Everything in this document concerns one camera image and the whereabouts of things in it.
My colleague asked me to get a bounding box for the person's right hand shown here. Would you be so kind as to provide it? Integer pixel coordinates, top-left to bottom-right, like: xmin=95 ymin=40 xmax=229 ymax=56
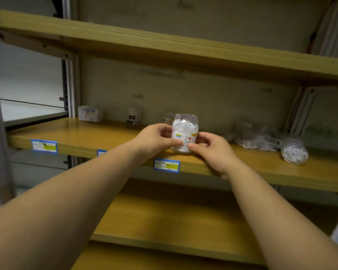
xmin=188 ymin=132 xmax=240 ymax=180

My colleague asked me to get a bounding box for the person's left hand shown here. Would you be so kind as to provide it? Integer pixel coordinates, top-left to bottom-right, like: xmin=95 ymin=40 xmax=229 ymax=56
xmin=132 ymin=123 xmax=184 ymax=164

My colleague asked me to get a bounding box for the small jar with black label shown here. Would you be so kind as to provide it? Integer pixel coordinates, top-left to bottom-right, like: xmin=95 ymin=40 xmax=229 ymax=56
xmin=126 ymin=106 xmax=142 ymax=126

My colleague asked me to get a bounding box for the labelled transparent plastic box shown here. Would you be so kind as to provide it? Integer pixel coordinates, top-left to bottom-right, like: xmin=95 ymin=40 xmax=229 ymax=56
xmin=77 ymin=105 xmax=104 ymax=123

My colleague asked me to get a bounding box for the person's left forearm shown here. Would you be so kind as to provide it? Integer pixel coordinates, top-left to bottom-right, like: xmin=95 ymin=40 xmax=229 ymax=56
xmin=0 ymin=142 xmax=148 ymax=270

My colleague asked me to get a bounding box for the person's right forearm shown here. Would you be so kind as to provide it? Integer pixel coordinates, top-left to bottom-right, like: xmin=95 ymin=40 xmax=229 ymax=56
xmin=225 ymin=160 xmax=338 ymax=270

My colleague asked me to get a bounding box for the white metal crossbar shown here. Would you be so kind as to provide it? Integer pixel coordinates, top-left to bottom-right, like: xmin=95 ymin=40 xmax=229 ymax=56
xmin=0 ymin=25 xmax=74 ymax=62

